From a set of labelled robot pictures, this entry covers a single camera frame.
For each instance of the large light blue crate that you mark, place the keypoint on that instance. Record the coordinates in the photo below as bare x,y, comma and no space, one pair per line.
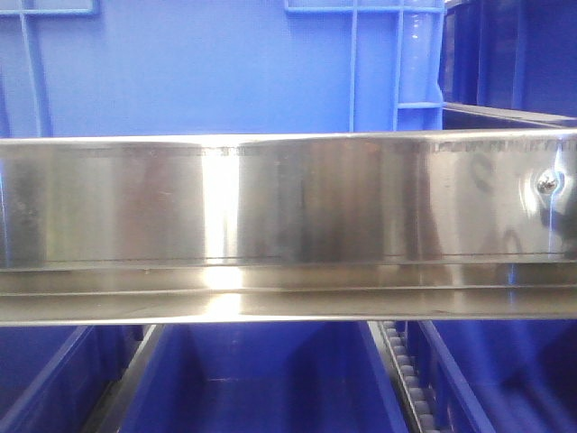
91,68

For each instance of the stainless steel shelf rail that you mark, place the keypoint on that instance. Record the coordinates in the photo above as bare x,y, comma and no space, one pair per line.
276,227

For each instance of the dark blue lower middle bin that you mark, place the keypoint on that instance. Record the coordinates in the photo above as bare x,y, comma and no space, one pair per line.
263,377

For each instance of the left metal divider rail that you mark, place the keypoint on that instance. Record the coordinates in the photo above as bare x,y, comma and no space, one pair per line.
109,413

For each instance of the roller track rail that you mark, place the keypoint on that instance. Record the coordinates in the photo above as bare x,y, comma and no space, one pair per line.
400,367

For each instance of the dark blue lower right bin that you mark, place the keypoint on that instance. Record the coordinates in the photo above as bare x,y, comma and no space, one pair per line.
495,375

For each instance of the dark blue upper right bin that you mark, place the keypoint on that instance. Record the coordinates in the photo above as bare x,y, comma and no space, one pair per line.
509,64

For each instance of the dark blue lower left bin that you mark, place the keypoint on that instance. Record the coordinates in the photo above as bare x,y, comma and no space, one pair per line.
53,377

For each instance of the dark blue bin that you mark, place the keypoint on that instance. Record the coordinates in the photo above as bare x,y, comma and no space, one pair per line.
53,377
263,377
509,64
495,375

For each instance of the rail screw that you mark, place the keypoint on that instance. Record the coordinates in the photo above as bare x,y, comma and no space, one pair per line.
548,182

